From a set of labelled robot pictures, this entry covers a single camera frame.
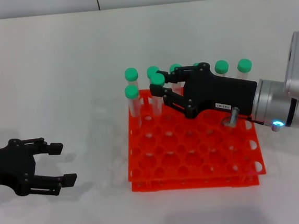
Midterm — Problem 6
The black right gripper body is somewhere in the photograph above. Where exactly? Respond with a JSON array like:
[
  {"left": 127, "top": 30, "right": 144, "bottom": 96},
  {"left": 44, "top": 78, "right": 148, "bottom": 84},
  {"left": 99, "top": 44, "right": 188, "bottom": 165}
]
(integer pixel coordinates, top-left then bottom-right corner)
[{"left": 181, "top": 58, "right": 260, "bottom": 122}]

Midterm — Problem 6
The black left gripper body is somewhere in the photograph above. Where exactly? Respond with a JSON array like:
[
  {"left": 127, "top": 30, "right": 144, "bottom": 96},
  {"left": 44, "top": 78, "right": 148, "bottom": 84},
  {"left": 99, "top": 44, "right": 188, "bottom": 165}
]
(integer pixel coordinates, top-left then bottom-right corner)
[{"left": 0, "top": 137, "right": 39, "bottom": 198}]

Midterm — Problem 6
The orange test tube rack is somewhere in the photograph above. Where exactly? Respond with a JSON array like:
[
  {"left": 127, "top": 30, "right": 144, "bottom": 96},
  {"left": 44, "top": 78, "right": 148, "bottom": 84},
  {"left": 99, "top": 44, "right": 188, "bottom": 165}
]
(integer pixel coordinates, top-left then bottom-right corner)
[{"left": 121, "top": 78, "right": 268, "bottom": 197}]

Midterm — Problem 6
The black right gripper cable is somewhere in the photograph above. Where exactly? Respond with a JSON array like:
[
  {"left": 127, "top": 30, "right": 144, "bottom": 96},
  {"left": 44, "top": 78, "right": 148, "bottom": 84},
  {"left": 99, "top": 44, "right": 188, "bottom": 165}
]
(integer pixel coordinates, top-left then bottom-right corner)
[{"left": 219, "top": 102, "right": 285, "bottom": 137}]

